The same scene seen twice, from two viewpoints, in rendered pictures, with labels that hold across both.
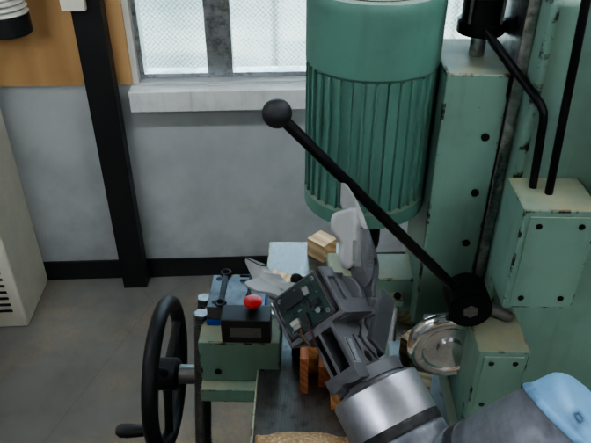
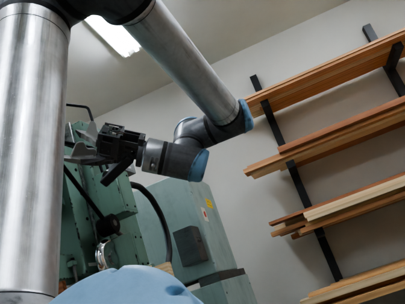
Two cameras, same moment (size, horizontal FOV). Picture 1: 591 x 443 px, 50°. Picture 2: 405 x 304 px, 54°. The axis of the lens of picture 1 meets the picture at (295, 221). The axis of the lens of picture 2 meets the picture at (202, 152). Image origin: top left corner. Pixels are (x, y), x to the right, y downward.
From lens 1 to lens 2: 121 cm
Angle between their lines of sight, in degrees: 90
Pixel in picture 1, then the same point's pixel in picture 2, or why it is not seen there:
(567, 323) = not seen: hidden behind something
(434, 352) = (109, 260)
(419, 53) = not seen: hidden behind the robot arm
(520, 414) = (182, 123)
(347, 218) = (91, 129)
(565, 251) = (127, 185)
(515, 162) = (91, 173)
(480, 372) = (134, 243)
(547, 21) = (79, 126)
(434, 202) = (72, 196)
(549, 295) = (132, 205)
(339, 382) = (141, 137)
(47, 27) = not seen: outside the picture
